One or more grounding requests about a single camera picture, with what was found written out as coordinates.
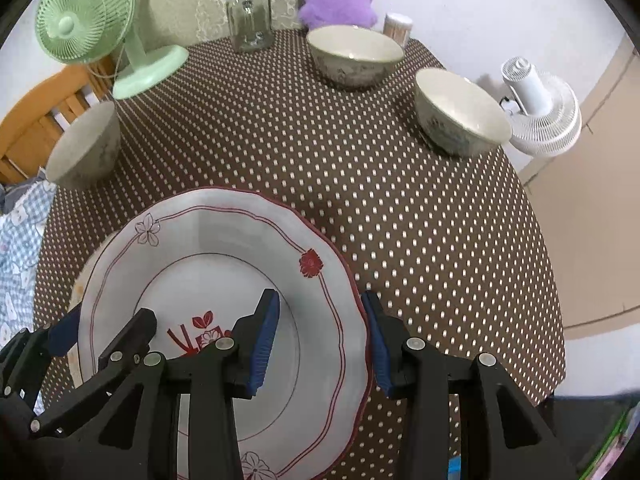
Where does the toothpick container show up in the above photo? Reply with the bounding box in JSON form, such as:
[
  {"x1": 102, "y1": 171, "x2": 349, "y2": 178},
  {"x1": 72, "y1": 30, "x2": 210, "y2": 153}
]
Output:
[{"x1": 383, "y1": 12, "x2": 413, "y2": 49}]

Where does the green desk fan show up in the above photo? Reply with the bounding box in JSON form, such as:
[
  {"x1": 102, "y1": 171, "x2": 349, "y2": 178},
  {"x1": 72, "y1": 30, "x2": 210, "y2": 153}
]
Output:
[{"x1": 35, "y1": 0, "x2": 189, "y2": 100}]

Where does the white red-pattern deep plate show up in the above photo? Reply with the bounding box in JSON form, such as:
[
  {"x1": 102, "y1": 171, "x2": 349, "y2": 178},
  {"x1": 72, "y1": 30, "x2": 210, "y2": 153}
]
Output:
[{"x1": 76, "y1": 188, "x2": 371, "y2": 479}]

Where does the white standing fan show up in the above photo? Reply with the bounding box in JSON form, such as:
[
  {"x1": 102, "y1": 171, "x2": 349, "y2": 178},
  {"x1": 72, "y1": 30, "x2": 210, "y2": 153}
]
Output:
[{"x1": 500, "y1": 56, "x2": 582, "y2": 158}]

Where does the brown polka-dot tablecloth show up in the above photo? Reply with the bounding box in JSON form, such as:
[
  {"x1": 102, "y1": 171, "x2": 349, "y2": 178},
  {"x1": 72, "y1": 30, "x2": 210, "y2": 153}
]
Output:
[{"x1": 31, "y1": 27, "x2": 568, "y2": 480}]

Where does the beige ceramic bowl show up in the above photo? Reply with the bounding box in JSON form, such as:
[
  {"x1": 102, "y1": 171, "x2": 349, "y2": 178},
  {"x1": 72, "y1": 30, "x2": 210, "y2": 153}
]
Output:
[
  {"x1": 414, "y1": 68, "x2": 512, "y2": 157},
  {"x1": 46, "y1": 101, "x2": 122, "y2": 190},
  {"x1": 306, "y1": 25, "x2": 405, "y2": 89}
]

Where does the cream yellow-flower scalloped plate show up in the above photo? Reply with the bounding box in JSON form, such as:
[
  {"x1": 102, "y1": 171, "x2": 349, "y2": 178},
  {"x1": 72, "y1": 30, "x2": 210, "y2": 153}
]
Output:
[{"x1": 66, "y1": 232, "x2": 116, "y2": 388}]

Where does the glass jar black lid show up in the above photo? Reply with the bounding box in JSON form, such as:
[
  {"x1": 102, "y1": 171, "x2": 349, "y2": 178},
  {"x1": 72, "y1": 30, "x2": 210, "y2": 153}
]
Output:
[{"x1": 226, "y1": 0, "x2": 273, "y2": 52}]

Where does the wooden bed headboard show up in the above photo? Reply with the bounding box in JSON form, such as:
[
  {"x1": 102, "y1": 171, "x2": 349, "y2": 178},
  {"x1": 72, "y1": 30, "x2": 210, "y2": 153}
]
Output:
[{"x1": 0, "y1": 55, "x2": 116, "y2": 184}]

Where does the beige door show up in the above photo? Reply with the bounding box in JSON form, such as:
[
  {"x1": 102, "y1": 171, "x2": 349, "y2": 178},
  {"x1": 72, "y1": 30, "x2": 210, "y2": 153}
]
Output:
[{"x1": 526, "y1": 38, "x2": 639, "y2": 339}]

